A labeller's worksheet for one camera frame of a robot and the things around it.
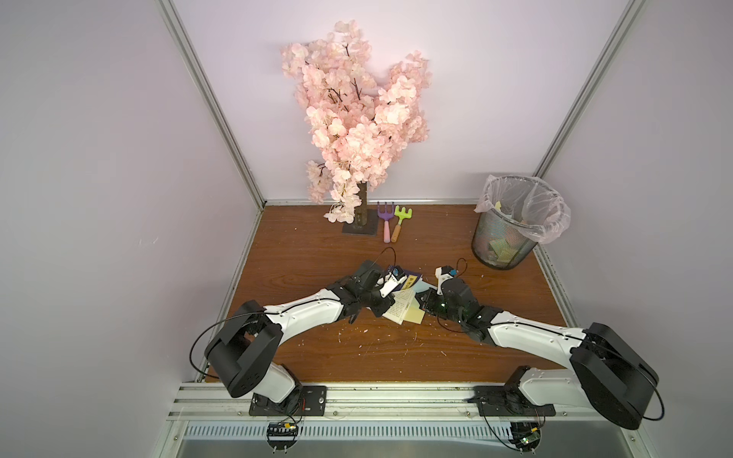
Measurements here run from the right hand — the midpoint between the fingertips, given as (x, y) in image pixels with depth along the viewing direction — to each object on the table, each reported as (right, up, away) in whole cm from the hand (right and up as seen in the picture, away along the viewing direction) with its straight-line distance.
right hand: (415, 288), depth 85 cm
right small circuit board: (+25, -34, -15) cm, 45 cm away
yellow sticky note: (0, -9, +1) cm, 9 cm away
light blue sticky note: (+3, -1, +8) cm, 8 cm away
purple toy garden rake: (-8, +21, +29) cm, 36 cm away
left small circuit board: (-37, -36, -13) cm, 53 cm away
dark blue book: (-6, -8, +3) cm, 11 cm away
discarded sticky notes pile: (+29, +11, +7) cm, 32 cm away
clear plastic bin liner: (+39, +26, +8) cm, 48 cm away
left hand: (-6, -2, +1) cm, 7 cm away
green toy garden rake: (-1, +23, +32) cm, 40 cm away
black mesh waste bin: (+25, +19, +3) cm, 31 cm away
